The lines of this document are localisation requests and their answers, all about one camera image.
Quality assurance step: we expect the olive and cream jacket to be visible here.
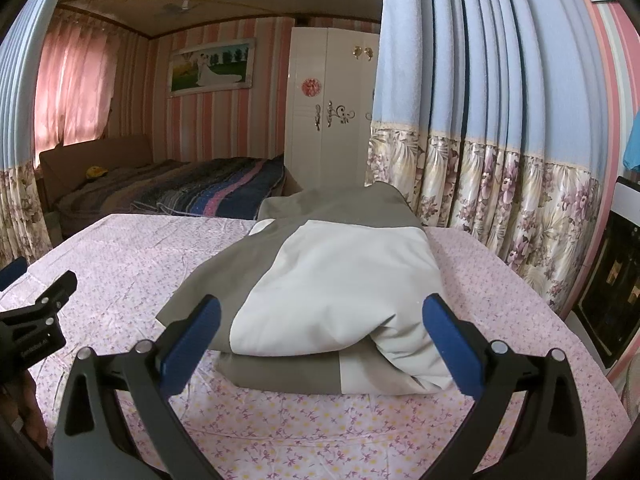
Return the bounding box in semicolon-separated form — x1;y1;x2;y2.
157;182;452;396

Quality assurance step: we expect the person left hand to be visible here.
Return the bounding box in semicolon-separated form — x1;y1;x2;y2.
1;370;48;448

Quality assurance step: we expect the left floral curtain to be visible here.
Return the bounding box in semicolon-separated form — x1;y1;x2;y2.
1;0;58;266

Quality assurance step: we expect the pink floral bed sheet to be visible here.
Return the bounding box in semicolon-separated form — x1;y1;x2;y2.
1;214;630;479

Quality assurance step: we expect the brown headboard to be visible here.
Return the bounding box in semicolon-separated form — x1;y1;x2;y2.
39;136;153;205

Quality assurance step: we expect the yellow toy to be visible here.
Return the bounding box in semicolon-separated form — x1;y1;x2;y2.
86;166;108;180

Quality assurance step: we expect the black oven appliance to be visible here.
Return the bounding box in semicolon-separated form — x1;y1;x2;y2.
574;177;639;370

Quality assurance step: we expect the pink window curtain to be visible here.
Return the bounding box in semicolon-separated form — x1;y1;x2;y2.
34;10;120;165

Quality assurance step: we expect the striped dark blanket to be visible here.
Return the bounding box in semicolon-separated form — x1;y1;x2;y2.
55;155;285;237

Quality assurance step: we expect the blue cloth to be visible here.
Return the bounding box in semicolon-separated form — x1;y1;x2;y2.
623;112;640;172

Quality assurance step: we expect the framed wedding picture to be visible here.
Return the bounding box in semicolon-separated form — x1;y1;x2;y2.
168;38;256;98

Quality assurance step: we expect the blue floral curtain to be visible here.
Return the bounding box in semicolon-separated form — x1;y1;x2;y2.
366;0;608;311

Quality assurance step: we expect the white wardrobe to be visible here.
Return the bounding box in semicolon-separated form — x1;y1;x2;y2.
284;27;378;190

